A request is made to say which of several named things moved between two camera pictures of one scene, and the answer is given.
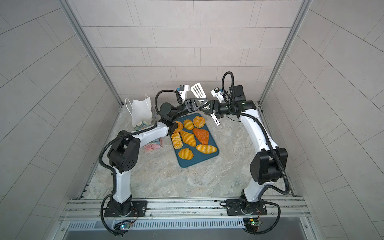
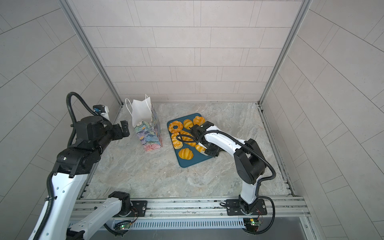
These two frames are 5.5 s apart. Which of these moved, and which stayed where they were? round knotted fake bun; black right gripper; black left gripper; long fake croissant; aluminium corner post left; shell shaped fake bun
Moved: black right gripper; black left gripper
Stayed: shell shaped fake bun; long fake croissant; aluminium corner post left; round knotted fake bun
